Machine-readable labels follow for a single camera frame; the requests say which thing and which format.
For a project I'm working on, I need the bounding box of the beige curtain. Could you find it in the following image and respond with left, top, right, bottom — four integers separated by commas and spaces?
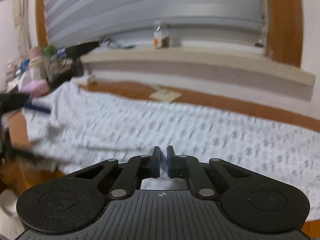
11, 0, 38, 55

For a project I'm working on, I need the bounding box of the white patterned pajama garment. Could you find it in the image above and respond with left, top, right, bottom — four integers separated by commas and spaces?
24, 81, 320, 223

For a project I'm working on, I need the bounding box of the green plant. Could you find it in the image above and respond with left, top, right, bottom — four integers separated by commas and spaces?
41, 44, 56, 58

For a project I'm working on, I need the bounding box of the pink box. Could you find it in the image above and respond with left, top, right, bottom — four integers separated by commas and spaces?
21, 80, 50, 97

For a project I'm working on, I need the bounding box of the beige paper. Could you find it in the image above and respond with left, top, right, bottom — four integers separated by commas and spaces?
149, 87, 181, 103

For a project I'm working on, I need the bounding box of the small glass bottle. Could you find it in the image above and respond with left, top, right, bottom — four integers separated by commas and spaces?
153, 21, 172, 48

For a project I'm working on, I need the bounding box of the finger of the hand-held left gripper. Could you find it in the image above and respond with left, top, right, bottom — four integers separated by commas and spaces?
0, 93, 51, 115
0, 140, 40, 161

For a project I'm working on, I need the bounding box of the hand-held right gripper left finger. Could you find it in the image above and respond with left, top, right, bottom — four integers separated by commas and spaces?
75, 145, 162, 200

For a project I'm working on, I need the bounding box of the person's cream jacket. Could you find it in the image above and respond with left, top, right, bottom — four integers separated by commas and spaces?
0, 187, 25, 240

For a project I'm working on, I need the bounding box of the black box device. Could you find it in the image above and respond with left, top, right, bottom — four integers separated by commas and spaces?
65, 41, 100, 58

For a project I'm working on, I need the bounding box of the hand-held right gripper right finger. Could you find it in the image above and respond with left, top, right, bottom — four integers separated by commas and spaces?
166, 145, 247, 200

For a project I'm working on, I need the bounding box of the black upright post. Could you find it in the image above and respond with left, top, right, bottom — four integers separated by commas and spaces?
71, 57, 85, 78

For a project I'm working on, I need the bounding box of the wooden window frame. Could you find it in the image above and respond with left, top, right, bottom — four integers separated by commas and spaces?
35, 0, 304, 68

